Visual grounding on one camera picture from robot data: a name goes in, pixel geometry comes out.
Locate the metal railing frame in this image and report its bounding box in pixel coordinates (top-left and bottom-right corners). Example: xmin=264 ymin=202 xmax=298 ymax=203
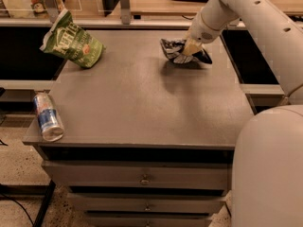
xmin=0 ymin=0 xmax=247 ymax=30

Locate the blue silver drink can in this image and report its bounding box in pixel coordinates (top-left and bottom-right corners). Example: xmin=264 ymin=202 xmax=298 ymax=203
xmin=33 ymin=93 xmax=64 ymax=142

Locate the black floor cable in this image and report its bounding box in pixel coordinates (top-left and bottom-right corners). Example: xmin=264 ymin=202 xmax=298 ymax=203
xmin=0 ymin=192 xmax=36 ymax=227

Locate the green jalapeno chip bag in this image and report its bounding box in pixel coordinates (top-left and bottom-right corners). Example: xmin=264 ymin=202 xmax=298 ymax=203
xmin=40 ymin=9 xmax=104 ymax=69

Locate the grey drawer cabinet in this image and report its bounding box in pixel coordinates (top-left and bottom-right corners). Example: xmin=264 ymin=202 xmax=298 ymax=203
xmin=24 ymin=30 xmax=252 ymax=227

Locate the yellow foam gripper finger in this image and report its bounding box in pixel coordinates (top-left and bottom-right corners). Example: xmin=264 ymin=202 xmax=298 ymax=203
xmin=182 ymin=38 xmax=203 ymax=56

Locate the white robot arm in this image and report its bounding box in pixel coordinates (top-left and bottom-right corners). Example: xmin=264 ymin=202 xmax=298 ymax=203
xmin=185 ymin=0 xmax=303 ymax=227

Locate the blue chip bag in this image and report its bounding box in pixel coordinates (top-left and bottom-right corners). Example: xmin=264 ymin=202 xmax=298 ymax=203
xmin=160 ymin=39 xmax=212 ymax=64

